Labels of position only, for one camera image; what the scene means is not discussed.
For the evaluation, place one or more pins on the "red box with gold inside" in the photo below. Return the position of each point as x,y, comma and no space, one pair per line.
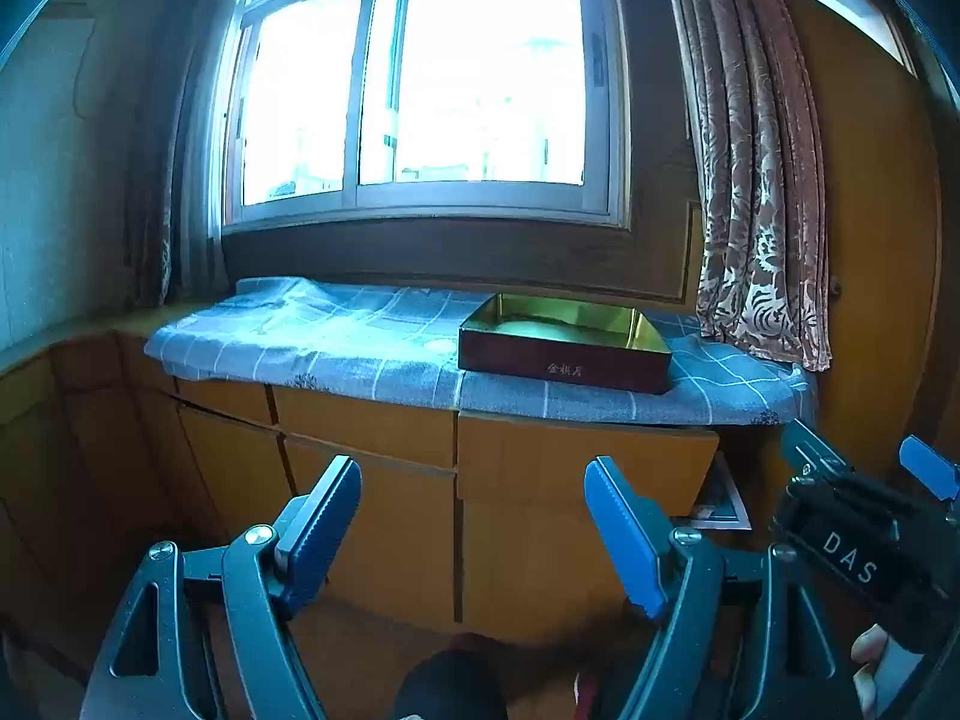
570,367

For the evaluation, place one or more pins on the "sliding glass window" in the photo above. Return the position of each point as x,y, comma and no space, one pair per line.
450,75

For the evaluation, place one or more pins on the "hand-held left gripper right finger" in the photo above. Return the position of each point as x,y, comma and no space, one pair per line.
622,540

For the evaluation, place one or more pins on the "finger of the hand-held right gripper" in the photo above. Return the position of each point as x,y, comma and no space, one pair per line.
930,469
814,454

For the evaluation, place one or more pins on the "person's dark trouser leg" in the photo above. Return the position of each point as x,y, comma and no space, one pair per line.
450,679

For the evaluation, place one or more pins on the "blue checked cloth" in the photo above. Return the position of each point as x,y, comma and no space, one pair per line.
337,337

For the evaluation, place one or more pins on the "wooden drawer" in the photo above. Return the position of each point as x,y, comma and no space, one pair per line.
585,465
367,427

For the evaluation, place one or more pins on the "brown patterned curtain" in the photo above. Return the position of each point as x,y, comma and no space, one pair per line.
750,165

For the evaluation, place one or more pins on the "wooden door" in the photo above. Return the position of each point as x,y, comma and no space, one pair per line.
877,240

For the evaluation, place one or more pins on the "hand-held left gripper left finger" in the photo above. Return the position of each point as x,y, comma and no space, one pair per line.
322,525

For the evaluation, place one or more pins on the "wooden cabinet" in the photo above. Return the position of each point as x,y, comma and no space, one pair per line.
390,540

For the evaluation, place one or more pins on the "dark side curtain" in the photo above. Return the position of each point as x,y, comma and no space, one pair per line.
195,240

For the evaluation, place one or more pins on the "person's right hand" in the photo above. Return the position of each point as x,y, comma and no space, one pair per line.
874,652

